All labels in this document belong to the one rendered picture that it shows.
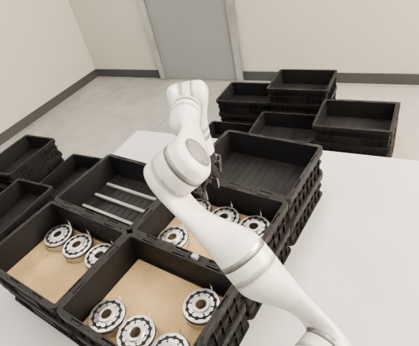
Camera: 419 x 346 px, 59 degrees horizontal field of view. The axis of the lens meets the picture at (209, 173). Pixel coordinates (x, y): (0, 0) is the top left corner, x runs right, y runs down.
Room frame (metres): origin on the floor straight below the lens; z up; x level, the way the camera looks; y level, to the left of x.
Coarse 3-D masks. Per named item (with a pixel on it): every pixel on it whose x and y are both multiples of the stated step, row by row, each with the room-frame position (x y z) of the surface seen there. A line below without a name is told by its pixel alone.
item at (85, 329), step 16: (144, 240) 0.80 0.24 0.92; (176, 256) 0.70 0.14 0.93; (96, 272) 0.71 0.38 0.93; (80, 288) 0.67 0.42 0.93; (64, 304) 0.63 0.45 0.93; (224, 304) 0.51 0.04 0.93; (64, 320) 0.59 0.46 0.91; (208, 320) 0.48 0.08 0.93; (96, 336) 0.51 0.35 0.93; (208, 336) 0.45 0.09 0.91
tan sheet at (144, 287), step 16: (128, 272) 0.77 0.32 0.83; (144, 272) 0.75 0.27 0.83; (160, 272) 0.74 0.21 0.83; (112, 288) 0.72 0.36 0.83; (128, 288) 0.71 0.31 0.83; (144, 288) 0.69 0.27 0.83; (160, 288) 0.68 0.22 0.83; (176, 288) 0.67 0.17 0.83; (192, 288) 0.65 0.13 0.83; (128, 304) 0.65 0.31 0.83; (144, 304) 0.64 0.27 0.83; (160, 304) 0.63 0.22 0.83; (176, 304) 0.62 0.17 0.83; (160, 320) 0.58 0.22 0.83; (176, 320) 0.57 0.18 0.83; (192, 336) 0.51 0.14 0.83
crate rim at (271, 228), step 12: (252, 192) 0.88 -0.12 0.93; (156, 204) 0.94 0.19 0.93; (144, 216) 0.89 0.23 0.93; (276, 216) 0.76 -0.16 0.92; (276, 228) 0.73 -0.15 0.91; (156, 240) 0.77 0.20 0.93; (264, 240) 0.68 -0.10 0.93; (180, 252) 0.71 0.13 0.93; (192, 252) 0.70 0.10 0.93; (216, 264) 0.64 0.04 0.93
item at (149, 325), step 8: (128, 320) 0.58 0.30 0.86; (136, 320) 0.58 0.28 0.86; (144, 320) 0.57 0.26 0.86; (120, 328) 0.56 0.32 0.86; (152, 328) 0.54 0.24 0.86; (120, 336) 0.54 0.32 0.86; (144, 336) 0.52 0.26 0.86; (152, 336) 0.52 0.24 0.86; (120, 344) 0.52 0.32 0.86; (128, 344) 0.51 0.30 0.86; (136, 344) 0.51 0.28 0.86; (144, 344) 0.51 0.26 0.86
